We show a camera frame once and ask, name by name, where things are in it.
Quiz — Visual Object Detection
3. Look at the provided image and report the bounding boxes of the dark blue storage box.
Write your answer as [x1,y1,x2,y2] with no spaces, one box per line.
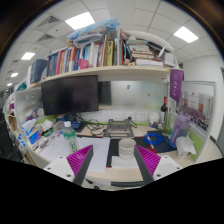
[30,59,47,83]

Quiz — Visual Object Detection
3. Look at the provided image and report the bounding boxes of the purple hanging pennant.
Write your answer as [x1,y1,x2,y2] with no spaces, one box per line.
[170,69,184,102]

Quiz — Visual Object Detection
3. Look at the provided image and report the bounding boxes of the white wall socket strip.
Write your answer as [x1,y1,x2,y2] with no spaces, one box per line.
[113,111,148,121]

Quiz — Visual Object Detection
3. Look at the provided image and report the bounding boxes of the white wooden shelf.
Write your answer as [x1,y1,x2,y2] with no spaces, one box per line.
[13,65,184,88]

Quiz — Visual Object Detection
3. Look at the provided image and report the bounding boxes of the plastic water bottle green label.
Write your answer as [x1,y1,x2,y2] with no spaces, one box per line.
[63,121,79,153]

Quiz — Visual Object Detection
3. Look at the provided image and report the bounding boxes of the stack of lying books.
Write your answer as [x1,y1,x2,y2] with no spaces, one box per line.
[125,36,163,67]

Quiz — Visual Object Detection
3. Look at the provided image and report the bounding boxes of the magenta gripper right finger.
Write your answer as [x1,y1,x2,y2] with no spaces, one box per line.
[134,145,161,184]

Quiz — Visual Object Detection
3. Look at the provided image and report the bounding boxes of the group photo poster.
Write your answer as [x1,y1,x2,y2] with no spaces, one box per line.
[179,91,213,131]

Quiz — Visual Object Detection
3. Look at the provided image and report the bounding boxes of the blue plastic bag bundle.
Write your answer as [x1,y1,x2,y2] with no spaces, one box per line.
[67,18,119,48]

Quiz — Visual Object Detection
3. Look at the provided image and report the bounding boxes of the dark wine bottle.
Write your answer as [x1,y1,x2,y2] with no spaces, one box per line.
[160,96,167,122]

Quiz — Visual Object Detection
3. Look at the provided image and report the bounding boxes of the blue tissue box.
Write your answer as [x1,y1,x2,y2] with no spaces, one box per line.
[22,119,40,145]

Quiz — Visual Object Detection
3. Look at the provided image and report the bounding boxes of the purple water jug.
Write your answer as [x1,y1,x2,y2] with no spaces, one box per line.
[169,113,191,148]

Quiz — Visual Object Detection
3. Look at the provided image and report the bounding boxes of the black desk mat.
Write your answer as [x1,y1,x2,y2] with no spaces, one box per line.
[106,129,178,168]

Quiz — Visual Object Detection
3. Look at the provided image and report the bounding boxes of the clear ribbed glass cup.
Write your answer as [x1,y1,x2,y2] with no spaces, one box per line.
[118,138,136,159]

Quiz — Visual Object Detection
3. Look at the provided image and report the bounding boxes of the metal laptop stand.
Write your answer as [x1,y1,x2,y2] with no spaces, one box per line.
[104,119,134,139]

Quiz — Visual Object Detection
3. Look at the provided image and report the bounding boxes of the white paper sheets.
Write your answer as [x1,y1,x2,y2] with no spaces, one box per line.
[39,133,111,173]

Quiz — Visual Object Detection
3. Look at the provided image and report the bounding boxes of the black computer monitor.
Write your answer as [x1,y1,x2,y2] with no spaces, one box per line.
[41,75,99,115]

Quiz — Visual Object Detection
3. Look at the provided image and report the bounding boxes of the crumpled white tissue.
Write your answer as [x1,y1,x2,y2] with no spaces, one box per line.
[176,136,196,159]

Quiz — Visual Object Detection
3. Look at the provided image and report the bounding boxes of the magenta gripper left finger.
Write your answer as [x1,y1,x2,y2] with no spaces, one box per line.
[66,145,93,186]

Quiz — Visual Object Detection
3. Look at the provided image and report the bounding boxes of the row of upright books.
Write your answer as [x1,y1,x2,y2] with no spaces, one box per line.
[47,29,124,76]

